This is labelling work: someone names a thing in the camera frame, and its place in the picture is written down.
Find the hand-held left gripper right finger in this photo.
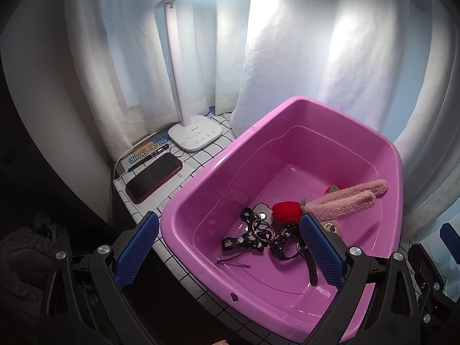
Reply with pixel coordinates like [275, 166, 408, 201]
[300, 214, 425, 345]

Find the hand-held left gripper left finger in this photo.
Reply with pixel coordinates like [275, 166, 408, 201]
[39, 211, 160, 345]

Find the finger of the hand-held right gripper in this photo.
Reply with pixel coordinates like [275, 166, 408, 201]
[441, 223, 460, 250]

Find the black wrist watch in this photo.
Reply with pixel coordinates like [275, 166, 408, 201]
[269, 223, 320, 286]

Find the large silver bangle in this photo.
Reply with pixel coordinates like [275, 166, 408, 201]
[257, 220, 278, 242]

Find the pink fuzzy strawberry headband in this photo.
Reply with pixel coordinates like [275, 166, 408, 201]
[272, 179, 390, 222]

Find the small silver bangle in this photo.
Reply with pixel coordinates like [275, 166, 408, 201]
[252, 218, 269, 238]

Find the metal hair clip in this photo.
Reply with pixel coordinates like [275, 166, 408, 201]
[216, 257, 253, 269]

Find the pink plastic bin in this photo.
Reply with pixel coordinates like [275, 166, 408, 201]
[160, 96, 403, 344]

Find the white checked tablecloth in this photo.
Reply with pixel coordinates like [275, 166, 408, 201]
[113, 113, 252, 331]

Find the smartphone with red case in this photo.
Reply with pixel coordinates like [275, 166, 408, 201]
[125, 152, 184, 204]

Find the black patterned hair bow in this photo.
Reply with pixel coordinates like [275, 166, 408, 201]
[221, 206, 274, 254]

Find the yellow and blue booklet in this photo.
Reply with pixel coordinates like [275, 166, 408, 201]
[120, 133, 174, 173]

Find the white desk lamp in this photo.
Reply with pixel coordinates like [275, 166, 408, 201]
[155, 0, 277, 152]

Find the white curtain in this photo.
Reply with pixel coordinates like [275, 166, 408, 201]
[65, 0, 460, 241]

